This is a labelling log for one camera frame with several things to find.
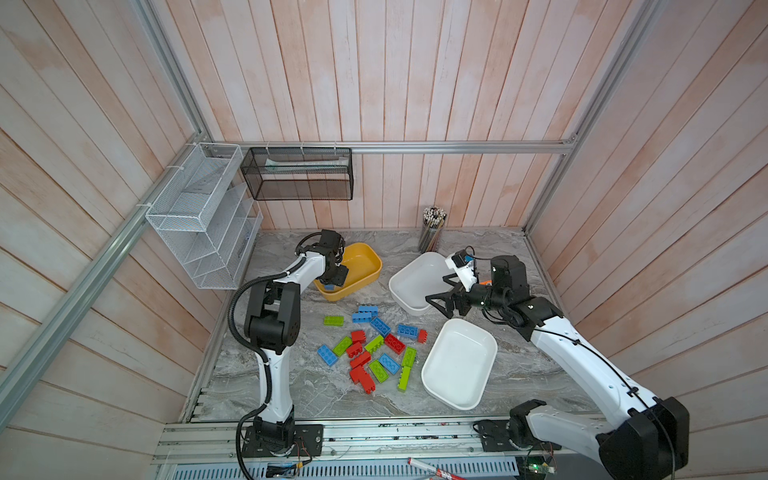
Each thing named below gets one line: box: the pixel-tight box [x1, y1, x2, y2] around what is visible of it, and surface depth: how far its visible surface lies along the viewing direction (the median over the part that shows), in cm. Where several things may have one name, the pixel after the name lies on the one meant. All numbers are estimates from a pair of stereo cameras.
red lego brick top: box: [351, 330, 366, 342], surface depth 92 cm
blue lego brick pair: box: [352, 305, 379, 324], surface depth 97 cm
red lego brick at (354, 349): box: [346, 342, 363, 359], surface depth 89 cm
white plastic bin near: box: [421, 318, 498, 410], surface depth 88 cm
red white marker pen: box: [407, 457, 467, 480], surface depth 70 cm
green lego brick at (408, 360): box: [402, 346, 417, 375], surface depth 88 cm
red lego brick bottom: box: [350, 365, 376, 394], surface depth 84 cm
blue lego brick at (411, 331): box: [397, 324, 419, 339], surface depth 94 cm
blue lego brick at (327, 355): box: [317, 344, 339, 366], surface depth 87 cm
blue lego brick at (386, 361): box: [378, 353, 400, 375], surface depth 88 cm
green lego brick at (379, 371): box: [369, 360, 389, 383], surface depth 86 cm
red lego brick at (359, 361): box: [350, 351, 371, 369], surface depth 87 cm
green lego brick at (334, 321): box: [323, 316, 345, 327], surface depth 96 cm
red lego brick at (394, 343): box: [384, 333, 406, 355], surface depth 90 cm
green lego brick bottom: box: [397, 365, 411, 393], surface depth 83 cm
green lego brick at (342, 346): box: [332, 336, 353, 357], surface depth 91 cm
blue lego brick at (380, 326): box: [370, 317, 391, 337], surface depth 95 cm
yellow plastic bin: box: [314, 242, 383, 301], surface depth 106 cm
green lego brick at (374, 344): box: [364, 335, 385, 355], surface depth 89 cm
